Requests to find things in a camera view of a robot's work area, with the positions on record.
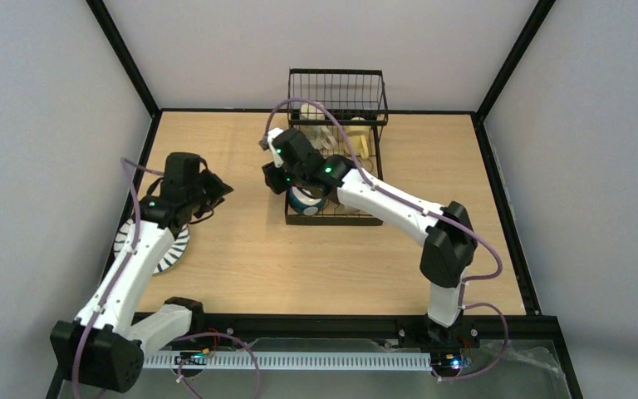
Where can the plain white bowl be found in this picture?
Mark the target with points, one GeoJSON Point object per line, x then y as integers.
{"type": "Point", "coordinates": [346, 209]}

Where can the white bowl with dark rim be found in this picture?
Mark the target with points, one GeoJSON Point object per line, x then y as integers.
{"type": "Point", "coordinates": [304, 204]}

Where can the white slotted cable duct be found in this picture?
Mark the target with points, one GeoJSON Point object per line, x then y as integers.
{"type": "Point", "coordinates": [293, 361]}

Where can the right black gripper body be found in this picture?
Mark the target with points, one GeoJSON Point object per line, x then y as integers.
{"type": "Point", "coordinates": [274, 178]}

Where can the yellow ceramic mug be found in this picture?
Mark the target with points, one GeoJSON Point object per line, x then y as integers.
{"type": "Point", "coordinates": [359, 139]}

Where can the seashell pattern ceramic mug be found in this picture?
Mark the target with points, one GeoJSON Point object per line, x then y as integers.
{"type": "Point", "coordinates": [320, 136]}

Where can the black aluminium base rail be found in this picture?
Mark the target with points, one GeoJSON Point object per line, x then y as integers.
{"type": "Point", "coordinates": [408, 331]}

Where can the blue striped white plate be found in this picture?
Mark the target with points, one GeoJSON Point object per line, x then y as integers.
{"type": "Point", "coordinates": [169, 259]}

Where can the black wire dish rack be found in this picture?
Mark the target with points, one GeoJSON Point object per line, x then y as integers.
{"type": "Point", "coordinates": [354, 97]}

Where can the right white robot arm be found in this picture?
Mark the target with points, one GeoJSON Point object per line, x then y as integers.
{"type": "Point", "coordinates": [441, 231]}

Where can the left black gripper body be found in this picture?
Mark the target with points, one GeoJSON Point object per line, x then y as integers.
{"type": "Point", "coordinates": [212, 187]}

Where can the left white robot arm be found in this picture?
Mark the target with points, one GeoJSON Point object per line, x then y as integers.
{"type": "Point", "coordinates": [103, 346]}

